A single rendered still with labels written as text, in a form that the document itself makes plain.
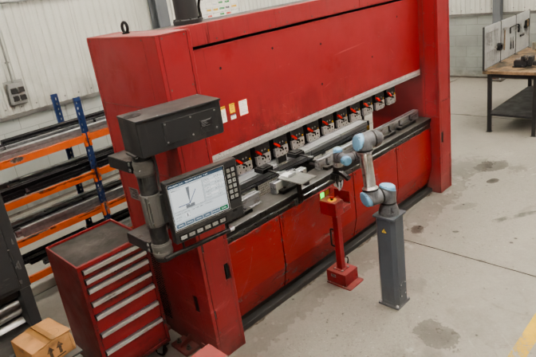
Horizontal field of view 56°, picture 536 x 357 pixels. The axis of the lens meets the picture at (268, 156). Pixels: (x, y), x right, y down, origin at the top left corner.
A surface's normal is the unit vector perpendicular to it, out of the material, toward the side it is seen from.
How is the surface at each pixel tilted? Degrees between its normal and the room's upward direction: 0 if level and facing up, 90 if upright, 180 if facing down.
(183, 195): 90
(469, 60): 90
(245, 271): 90
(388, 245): 90
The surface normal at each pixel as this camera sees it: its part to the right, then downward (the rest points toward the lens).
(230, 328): 0.70, 0.15
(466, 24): -0.68, 0.32
